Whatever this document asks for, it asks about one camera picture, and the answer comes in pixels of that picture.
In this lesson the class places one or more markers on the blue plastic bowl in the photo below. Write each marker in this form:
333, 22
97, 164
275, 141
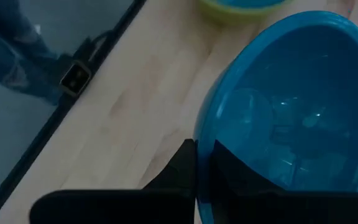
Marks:
306, 77

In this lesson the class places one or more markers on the black table edge rail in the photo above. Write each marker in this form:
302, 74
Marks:
36, 146

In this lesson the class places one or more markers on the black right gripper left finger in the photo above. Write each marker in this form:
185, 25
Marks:
182, 168

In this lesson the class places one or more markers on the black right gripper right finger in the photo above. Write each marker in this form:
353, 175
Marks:
232, 174

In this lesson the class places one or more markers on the green plastic bowl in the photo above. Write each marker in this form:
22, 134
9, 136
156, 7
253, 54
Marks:
225, 14

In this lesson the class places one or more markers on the person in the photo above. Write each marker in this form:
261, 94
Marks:
14, 59

